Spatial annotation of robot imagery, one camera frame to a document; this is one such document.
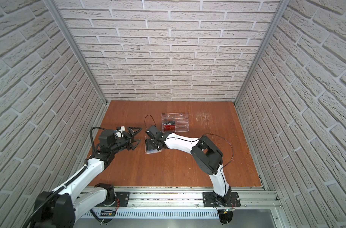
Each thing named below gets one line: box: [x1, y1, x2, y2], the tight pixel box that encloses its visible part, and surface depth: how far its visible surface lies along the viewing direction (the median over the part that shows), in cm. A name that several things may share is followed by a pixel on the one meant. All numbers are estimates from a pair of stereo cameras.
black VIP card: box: [163, 120, 176, 126], surface depth 102 cm
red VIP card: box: [163, 124, 175, 131], surface depth 102 cm
